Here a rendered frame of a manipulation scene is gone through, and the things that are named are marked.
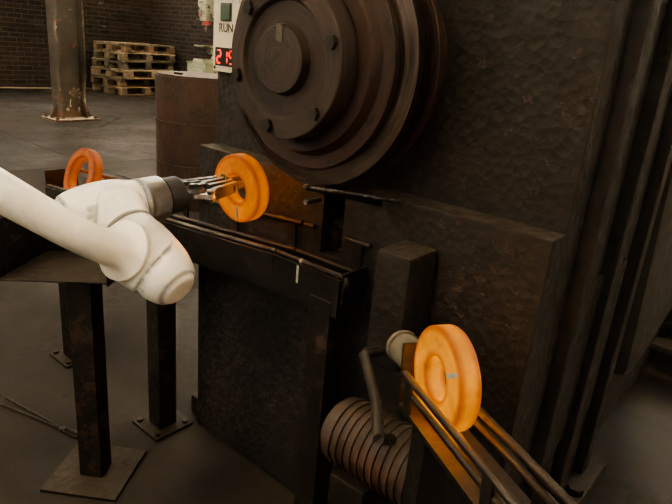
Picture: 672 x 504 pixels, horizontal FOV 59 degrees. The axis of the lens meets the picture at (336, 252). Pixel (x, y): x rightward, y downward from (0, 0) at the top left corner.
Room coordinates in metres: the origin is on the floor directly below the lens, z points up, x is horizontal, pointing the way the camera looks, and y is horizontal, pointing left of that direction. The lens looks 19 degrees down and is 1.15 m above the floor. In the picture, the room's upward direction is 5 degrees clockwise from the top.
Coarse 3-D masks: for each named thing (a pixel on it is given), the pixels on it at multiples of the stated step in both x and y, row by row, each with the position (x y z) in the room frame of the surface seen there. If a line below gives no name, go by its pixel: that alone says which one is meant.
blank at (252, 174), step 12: (228, 156) 1.30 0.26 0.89; (240, 156) 1.28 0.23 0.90; (216, 168) 1.33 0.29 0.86; (228, 168) 1.30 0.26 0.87; (240, 168) 1.27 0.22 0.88; (252, 168) 1.25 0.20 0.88; (252, 180) 1.25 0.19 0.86; (264, 180) 1.26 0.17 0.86; (252, 192) 1.25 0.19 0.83; (264, 192) 1.25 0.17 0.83; (228, 204) 1.30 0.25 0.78; (240, 204) 1.28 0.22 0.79; (252, 204) 1.25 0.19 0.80; (264, 204) 1.26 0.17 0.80; (240, 216) 1.28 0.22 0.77; (252, 216) 1.25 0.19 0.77
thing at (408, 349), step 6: (408, 342) 0.83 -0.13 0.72; (414, 342) 0.83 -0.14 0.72; (402, 348) 0.83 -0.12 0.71; (408, 348) 0.82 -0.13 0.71; (414, 348) 0.83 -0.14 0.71; (402, 354) 0.82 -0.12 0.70; (408, 354) 0.82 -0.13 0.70; (414, 354) 0.83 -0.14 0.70; (402, 360) 0.82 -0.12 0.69; (408, 360) 0.82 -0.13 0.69; (402, 366) 0.82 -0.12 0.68; (408, 366) 0.82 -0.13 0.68; (402, 378) 0.82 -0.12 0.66; (414, 378) 0.82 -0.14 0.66; (402, 390) 0.82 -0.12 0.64; (402, 396) 0.81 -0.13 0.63
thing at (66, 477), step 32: (0, 224) 1.24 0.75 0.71; (0, 256) 1.23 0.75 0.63; (32, 256) 1.35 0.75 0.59; (64, 256) 1.37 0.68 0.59; (96, 288) 1.30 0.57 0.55; (96, 320) 1.29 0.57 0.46; (96, 352) 1.28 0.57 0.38; (96, 384) 1.27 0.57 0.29; (96, 416) 1.27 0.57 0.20; (96, 448) 1.27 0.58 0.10; (128, 448) 1.39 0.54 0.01; (64, 480) 1.25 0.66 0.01; (96, 480) 1.26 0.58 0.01; (128, 480) 1.27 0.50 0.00
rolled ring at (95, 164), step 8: (80, 152) 1.90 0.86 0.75; (88, 152) 1.87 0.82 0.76; (96, 152) 1.89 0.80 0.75; (72, 160) 1.91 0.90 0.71; (80, 160) 1.91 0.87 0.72; (88, 160) 1.85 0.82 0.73; (96, 160) 1.85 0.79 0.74; (72, 168) 1.91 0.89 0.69; (80, 168) 1.93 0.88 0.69; (96, 168) 1.83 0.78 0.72; (64, 176) 1.91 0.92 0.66; (72, 176) 1.91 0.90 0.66; (88, 176) 1.82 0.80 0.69; (96, 176) 1.82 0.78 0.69; (64, 184) 1.89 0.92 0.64; (72, 184) 1.89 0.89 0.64
